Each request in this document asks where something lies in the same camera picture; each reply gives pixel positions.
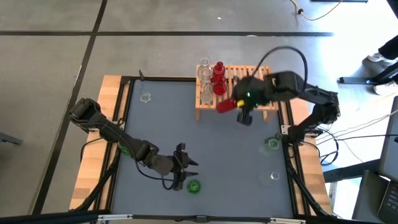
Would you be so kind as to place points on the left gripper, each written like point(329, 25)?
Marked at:
point(163, 164)

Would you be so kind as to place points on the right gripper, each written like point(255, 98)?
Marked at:
point(252, 90)

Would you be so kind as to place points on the red ribbed cylinder vase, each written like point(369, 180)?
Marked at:
point(225, 106)

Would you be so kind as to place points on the squat green ribbed glass vase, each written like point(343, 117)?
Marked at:
point(193, 186)

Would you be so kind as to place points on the red round glass vase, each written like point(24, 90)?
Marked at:
point(219, 87)

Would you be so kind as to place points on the clear swirl-ribbed glass vase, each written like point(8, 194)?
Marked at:
point(206, 95)

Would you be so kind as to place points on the red glass bottle vase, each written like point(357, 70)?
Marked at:
point(218, 70)

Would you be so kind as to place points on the clear diamond-cut glass vase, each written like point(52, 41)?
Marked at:
point(205, 76)

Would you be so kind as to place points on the slim green glass vase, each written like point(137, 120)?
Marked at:
point(273, 143)

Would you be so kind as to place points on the tall clear smooth glass vase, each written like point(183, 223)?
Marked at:
point(204, 62)

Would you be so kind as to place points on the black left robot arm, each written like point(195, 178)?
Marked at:
point(102, 124)

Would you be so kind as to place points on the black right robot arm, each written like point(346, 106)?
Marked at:
point(323, 99)

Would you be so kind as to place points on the wooden slatted shelf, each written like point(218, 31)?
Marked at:
point(205, 107)

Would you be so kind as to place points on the wide green glass vase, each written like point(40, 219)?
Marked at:
point(125, 151)

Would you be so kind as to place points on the light wooden table board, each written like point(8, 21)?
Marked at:
point(93, 174)
point(306, 155)

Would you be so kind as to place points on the black desk leg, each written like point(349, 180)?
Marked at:
point(357, 81)

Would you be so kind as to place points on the dark desk support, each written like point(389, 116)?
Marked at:
point(348, 172)

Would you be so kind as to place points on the person's foot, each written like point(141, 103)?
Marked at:
point(385, 88)
point(376, 58)

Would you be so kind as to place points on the grey upright panel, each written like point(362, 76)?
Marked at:
point(390, 146)

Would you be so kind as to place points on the grey desk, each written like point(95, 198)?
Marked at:
point(367, 199)

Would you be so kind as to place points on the person's leg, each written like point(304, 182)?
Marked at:
point(390, 49)

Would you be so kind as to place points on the black keyboard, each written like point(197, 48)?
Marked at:
point(390, 202)

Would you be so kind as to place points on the grey furniture foot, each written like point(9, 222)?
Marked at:
point(9, 139)

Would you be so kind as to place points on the silver corner bracket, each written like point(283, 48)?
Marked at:
point(285, 129)

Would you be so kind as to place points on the black aluminium table frame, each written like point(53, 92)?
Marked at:
point(161, 78)

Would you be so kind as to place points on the silver frame bracket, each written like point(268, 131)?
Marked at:
point(115, 217)
point(287, 221)

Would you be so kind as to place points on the black diagonal frame strut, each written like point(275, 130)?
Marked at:
point(300, 193)
point(314, 202)
point(99, 186)

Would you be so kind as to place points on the black frame bar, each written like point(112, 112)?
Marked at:
point(46, 217)

